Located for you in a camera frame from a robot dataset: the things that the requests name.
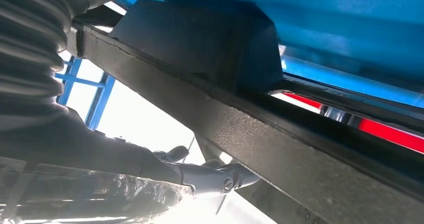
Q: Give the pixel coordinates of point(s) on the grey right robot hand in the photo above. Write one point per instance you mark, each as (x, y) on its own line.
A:
(82, 156)

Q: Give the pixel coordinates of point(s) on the blue metal shelf rack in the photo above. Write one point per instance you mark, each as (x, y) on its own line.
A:
(99, 103)
(331, 17)

